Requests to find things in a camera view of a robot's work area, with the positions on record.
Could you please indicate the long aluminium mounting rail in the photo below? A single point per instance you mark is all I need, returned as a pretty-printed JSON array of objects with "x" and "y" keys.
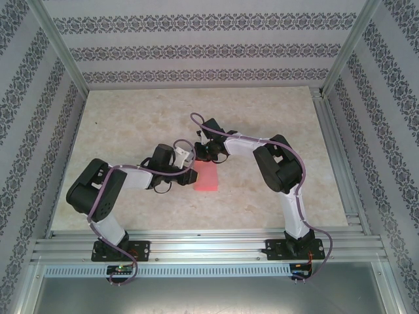
[{"x": 209, "y": 245}]

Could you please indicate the grey metal base sheet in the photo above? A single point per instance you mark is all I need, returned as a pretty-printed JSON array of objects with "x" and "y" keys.
[{"x": 209, "y": 297}]

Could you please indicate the pink cloth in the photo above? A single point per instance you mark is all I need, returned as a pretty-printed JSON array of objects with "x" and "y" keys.
[{"x": 207, "y": 178}]

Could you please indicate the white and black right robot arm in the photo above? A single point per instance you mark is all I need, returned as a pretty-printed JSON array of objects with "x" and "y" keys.
[{"x": 291, "y": 212}]

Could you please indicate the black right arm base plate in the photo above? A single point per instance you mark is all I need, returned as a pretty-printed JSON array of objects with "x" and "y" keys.
[{"x": 275, "y": 248}]

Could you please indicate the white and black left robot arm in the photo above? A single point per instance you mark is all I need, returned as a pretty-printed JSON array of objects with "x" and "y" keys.
[{"x": 111, "y": 229}]

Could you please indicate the aluminium frame post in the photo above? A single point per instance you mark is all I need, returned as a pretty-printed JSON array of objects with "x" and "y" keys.
[
  {"x": 347, "y": 49},
  {"x": 62, "y": 49}
]

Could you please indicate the small circuit board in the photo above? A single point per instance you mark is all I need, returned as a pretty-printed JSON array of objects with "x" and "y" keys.
[
  {"x": 299, "y": 271},
  {"x": 121, "y": 269}
]

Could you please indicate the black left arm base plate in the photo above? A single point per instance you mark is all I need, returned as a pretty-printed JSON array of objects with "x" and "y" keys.
[{"x": 142, "y": 250}]

